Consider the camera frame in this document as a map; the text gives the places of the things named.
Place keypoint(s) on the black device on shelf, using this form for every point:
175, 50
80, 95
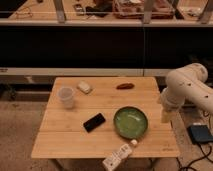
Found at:
79, 9

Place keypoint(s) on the wooden folding table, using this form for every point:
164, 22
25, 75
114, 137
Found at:
62, 135

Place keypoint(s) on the white tube with cap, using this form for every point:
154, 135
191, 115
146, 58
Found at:
112, 162

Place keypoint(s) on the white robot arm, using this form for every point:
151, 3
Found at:
186, 83

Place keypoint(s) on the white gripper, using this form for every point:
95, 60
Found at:
167, 114

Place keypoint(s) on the brown sausage-shaped object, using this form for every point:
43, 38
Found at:
125, 86

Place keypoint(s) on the black smartphone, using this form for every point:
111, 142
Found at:
94, 122

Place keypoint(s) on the plastic storage bin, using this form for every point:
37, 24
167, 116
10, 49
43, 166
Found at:
162, 9

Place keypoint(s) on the translucent ceramic cup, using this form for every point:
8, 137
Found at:
66, 96

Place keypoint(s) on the green ceramic plate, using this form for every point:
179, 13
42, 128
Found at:
130, 122

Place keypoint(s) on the black power box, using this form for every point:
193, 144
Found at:
200, 134

